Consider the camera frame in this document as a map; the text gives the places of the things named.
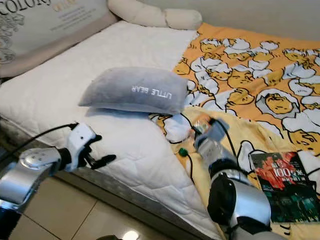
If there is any clear plastic bottle green cap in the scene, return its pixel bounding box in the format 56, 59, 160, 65
178, 114, 215, 157

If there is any grey Little Bear pillow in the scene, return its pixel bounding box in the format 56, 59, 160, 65
78, 67, 189, 116

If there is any yellow cartoon egg blanket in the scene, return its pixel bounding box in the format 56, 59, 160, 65
150, 22, 320, 240

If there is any red and green book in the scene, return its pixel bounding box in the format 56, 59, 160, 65
250, 150, 320, 224

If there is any grey fabric bed base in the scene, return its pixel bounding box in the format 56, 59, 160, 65
0, 132, 211, 240

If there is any white quilted mattress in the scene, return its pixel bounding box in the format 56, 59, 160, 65
0, 20, 223, 240

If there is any beige bolster cushion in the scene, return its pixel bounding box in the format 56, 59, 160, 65
107, 0, 203, 31

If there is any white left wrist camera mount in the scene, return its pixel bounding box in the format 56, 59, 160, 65
67, 123, 98, 172

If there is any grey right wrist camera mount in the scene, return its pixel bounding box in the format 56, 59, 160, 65
207, 119, 231, 146

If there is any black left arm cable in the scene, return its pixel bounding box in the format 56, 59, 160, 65
0, 122, 79, 165

